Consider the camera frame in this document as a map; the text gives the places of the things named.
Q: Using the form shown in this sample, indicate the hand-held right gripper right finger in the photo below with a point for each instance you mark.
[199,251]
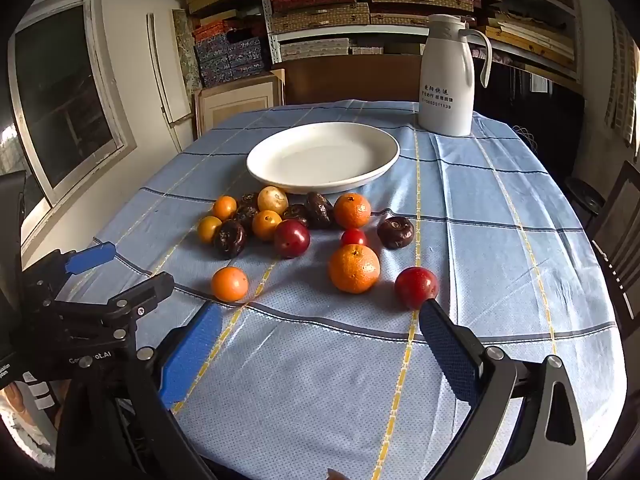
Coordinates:
[450,355]

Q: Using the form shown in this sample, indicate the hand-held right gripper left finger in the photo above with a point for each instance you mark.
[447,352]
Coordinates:
[192,355]

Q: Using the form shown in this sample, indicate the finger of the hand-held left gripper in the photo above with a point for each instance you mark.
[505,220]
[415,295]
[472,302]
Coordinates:
[145,292]
[92,256]

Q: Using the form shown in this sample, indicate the red apple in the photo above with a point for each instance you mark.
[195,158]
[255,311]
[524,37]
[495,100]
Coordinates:
[415,286]

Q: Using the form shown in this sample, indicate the small orange citrus fruit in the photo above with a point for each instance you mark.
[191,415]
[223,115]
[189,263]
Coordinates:
[229,284]
[266,225]
[225,207]
[208,229]

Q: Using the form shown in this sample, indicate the dark purple wrinkled fruit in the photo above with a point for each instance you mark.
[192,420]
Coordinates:
[296,212]
[246,210]
[395,232]
[229,239]
[319,209]

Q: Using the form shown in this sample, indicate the blue checked tablecloth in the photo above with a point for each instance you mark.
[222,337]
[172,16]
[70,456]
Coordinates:
[500,260]

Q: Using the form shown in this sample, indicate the large orange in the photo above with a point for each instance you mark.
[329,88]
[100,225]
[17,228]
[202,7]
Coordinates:
[354,268]

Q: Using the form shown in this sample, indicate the red cherry tomato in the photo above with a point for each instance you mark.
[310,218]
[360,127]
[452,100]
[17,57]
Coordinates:
[353,237]

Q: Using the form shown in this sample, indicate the red plum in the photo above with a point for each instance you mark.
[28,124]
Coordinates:
[291,238]

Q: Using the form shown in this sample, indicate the pale yellow round fruit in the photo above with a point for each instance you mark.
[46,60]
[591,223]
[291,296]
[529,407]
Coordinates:
[273,200]

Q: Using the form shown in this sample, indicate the white framed window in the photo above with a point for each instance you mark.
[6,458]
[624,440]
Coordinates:
[65,95]

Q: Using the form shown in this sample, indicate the medium orange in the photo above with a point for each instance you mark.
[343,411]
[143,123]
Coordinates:
[352,211]

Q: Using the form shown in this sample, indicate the white leaning board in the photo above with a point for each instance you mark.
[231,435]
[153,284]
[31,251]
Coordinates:
[167,75]

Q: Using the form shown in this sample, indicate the dark wooden chair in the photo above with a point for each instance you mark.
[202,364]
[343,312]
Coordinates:
[620,240]

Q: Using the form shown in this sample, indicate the dark round stool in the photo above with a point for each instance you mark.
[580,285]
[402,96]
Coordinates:
[585,200]

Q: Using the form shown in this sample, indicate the light wooden framed panel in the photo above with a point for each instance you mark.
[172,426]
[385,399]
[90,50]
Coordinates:
[235,102]

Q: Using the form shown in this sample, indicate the white round plate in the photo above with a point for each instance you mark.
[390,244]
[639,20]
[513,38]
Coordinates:
[320,157]

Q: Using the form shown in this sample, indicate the stack of blue patterned boxes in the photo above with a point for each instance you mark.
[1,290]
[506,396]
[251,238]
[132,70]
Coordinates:
[230,60]

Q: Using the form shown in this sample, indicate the white thermos jug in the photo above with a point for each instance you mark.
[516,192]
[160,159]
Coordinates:
[445,75]

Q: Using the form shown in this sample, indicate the brown wooden chair back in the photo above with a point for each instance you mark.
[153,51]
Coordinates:
[350,80]

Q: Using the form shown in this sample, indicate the metal shelf rack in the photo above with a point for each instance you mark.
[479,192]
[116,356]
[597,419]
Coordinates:
[272,15]

